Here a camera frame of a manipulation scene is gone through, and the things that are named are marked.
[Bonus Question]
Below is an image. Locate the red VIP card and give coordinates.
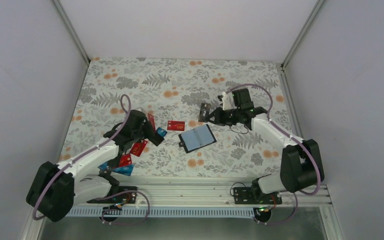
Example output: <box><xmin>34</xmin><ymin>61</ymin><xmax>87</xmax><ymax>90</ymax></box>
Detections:
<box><xmin>167</xmin><ymin>120</ymin><xmax>186</xmax><ymax>131</ymax></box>

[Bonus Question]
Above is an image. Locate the black card holder wallet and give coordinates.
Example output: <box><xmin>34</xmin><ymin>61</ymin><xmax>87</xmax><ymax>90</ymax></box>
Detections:
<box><xmin>178</xmin><ymin>124</ymin><xmax>217</xmax><ymax>153</ymax></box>

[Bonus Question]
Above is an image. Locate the black patterned card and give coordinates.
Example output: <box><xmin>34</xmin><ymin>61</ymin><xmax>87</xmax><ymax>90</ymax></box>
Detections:
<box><xmin>198</xmin><ymin>102</ymin><xmax>211</xmax><ymax>123</ymax></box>

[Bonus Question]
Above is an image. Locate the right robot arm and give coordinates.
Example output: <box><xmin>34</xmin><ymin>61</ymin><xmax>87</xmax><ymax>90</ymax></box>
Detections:
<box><xmin>204</xmin><ymin>84</ymin><xmax>324</xmax><ymax>204</ymax></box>

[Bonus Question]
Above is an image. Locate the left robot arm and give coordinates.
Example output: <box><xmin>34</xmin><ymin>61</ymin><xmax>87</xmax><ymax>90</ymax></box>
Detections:
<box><xmin>25</xmin><ymin>110</ymin><xmax>164</xmax><ymax>222</ymax></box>

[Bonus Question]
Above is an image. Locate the black card upper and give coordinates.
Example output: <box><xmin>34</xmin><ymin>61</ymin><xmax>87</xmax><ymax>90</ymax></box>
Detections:
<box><xmin>147</xmin><ymin>132</ymin><xmax>165</xmax><ymax>147</ymax></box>

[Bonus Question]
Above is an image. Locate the blue card under black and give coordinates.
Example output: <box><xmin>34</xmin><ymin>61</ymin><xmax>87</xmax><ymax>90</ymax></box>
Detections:
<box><xmin>156</xmin><ymin>127</ymin><xmax>168</xmax><ymax>138</ymax></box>

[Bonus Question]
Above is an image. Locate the blue card lower left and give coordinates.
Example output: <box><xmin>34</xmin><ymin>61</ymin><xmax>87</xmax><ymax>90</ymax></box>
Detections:
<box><xmin>112</xmin><ymin>164</ymin><xmax>134</xmax><ymax>176</ymax></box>

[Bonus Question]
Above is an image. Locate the blue card far left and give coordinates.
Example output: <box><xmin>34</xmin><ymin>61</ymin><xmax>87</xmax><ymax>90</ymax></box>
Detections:
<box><xmin>98</xmin><ymin>162</ymin><xmax>109</xmax><ymax>171</ymax></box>

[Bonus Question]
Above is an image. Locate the floral patterned table mat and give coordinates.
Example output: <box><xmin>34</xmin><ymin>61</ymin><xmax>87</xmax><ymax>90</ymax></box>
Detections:
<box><xmin>59</xmin><ymin>57</ymin><xmax>291</xmax><ymax>178</ymax></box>

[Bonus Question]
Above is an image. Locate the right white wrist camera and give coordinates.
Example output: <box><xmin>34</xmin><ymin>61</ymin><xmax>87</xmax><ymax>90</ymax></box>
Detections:
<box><xmin>217</xmin><ymin>91</ymin><xmax>233</xmax><ymax>111</ymax></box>

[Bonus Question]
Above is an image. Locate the aluminium rail frame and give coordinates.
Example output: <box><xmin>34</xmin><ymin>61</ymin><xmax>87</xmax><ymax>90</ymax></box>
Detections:
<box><xmin>74</xmin><ymin>174</ymin><xmax>332</xmax><ymax>207</ymax></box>

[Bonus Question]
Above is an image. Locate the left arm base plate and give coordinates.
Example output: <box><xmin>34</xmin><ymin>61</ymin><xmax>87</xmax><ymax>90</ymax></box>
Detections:
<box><xmin>87</xmin><ymin>186</ymin><xmax>138</xmax><ymax>205</ymax></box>

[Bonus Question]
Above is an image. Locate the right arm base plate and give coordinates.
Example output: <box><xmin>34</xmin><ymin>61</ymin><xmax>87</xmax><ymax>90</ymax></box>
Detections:
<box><xmin>232</xmin><ymin>186</ymin><xmax>283</xmax><ymax>205</ymax></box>

